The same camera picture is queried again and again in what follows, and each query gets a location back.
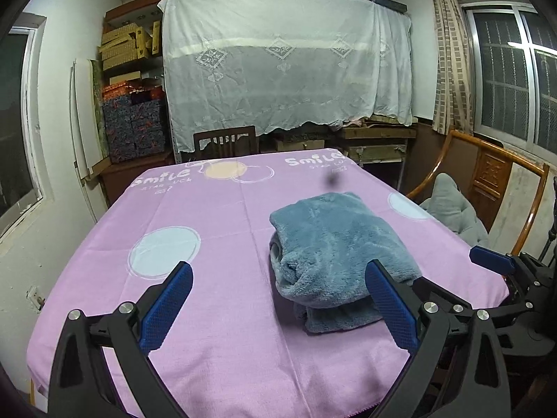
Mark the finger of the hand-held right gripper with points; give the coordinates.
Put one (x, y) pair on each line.
(448, 298)
(491, 260)

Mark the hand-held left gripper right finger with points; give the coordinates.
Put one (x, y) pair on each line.
(391, 313)

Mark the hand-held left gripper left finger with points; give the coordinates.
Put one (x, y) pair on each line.
(167, 309)

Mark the blue fleece garment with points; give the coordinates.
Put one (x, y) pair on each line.
(339, 244)

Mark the grey-blue plush cushion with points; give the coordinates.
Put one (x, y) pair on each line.
(452, 209)

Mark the black tripod stand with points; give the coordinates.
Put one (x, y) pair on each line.
(551, 230)

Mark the light wooden armchair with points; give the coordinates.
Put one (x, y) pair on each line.
(491, 170)

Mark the pink printed blanket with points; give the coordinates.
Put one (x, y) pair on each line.
(226, 235)

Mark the brown wooden shelf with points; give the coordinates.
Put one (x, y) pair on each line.
(130, 178)

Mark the worn wooden bench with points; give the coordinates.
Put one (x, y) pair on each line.
(374, 150)

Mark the stack of patterned blue boxes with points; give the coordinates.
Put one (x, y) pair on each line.
(132, 130)

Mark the dark wooden chair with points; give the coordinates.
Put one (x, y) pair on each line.
(226, 131)

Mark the window with metal grille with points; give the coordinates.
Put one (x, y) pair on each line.
(513, 74)

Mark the brown cardboard box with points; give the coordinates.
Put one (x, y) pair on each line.
(300, 144)

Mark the white boards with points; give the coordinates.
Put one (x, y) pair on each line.
(82, 117)

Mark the beige checked curtain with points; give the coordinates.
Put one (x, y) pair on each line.
(450, 52)

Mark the orange patterned boxes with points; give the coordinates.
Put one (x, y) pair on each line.
(130, 89)

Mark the stack of yellow boxes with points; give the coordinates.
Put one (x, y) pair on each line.
(126, 43)

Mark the white lace cloth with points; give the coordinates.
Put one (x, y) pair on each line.
(283, 52)

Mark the wall outlet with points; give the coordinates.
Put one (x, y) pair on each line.
(35, 298)

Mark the window with white frame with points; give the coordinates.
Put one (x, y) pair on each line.
(17, 117)

